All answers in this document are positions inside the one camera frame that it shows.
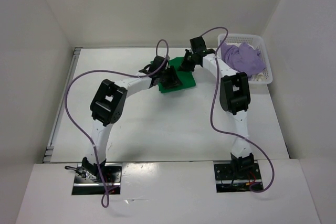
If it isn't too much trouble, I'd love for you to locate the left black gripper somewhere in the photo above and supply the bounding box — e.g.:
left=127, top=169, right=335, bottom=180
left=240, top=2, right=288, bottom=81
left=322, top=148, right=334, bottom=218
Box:
left=157, top=65, right=182, bottom=90

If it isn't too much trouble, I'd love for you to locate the green t shirt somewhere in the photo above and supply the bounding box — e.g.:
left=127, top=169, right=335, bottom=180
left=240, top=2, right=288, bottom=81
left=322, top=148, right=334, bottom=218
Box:
left=159, top=57, right=196, bottom=93

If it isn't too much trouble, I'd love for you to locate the purple t shirt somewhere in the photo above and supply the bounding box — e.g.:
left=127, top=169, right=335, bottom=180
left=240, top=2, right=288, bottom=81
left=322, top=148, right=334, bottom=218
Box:
left=221, top=42, right=266, bottom=79

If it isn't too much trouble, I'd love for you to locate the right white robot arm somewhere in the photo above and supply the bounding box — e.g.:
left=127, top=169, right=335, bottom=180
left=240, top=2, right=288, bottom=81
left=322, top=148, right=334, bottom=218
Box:
left=178, top=36, right=254, bottom=178

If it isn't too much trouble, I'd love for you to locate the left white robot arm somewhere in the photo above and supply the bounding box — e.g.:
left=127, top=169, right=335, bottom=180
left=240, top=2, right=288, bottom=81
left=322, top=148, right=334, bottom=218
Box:
left=81, top=56, right=182, bottom=182

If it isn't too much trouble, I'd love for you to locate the white cloth in basket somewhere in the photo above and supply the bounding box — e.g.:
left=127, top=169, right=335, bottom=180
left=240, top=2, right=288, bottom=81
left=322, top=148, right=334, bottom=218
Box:
left=249, top=73, right=266, bottom=82

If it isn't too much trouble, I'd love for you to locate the white plastic basket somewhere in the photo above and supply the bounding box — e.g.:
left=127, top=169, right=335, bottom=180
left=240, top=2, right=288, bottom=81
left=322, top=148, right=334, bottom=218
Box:
left=217, top=34, right=272, bottom=85

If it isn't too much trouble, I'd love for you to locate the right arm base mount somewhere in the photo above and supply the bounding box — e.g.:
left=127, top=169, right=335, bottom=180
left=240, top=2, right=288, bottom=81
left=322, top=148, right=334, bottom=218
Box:
left=214, top=161, right=264, bottom=193

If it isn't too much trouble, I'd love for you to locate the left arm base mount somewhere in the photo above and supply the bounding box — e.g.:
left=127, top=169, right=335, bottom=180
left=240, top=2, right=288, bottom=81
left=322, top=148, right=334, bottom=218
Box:
left=65, top=164, right=122, bottom=195

